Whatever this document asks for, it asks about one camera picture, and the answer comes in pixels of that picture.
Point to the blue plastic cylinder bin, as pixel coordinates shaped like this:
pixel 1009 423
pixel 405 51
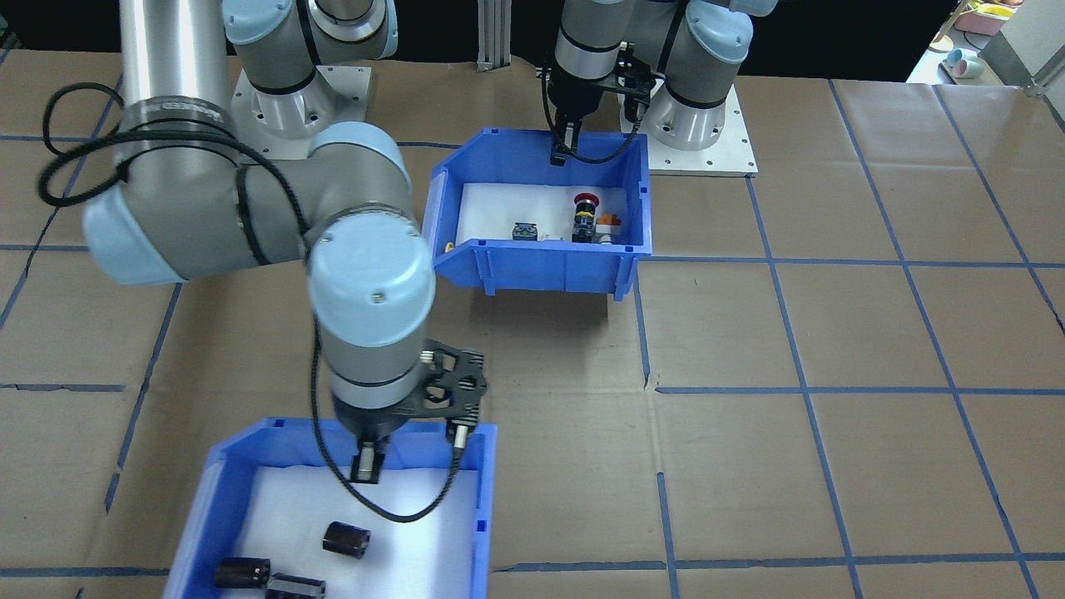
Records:
pixel 274 445

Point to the blue plastic button bin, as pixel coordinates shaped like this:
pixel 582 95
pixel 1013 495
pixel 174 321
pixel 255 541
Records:
pixel 541 266

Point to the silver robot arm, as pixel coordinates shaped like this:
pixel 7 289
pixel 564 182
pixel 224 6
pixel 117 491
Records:
pixel 699 91
pixel 366 283

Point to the red emergency stop button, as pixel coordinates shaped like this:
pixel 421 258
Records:
pixel 584 225

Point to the black square push button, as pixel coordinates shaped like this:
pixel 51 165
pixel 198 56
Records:
pixel 525 232

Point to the black cylinder part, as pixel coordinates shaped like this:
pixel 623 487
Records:
pixel 241 574
pixel 295 587
pixel 345 541

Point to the white side table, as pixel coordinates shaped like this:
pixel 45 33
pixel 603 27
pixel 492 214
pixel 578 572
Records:
pixel 923 75

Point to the teal cup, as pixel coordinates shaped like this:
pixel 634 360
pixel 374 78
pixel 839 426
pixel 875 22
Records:
pixel 965 65

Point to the black camera bracket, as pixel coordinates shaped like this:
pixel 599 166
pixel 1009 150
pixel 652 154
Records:
pixel 476 391
pixel 636 66

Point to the orange white switch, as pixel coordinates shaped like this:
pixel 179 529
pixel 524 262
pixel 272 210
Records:
pixel 610 223

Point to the aluminium extrusion post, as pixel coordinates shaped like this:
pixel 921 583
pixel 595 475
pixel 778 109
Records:
pixel 495 42

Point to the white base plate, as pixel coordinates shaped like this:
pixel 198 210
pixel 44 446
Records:
pixel 349 83
pixel 732 154

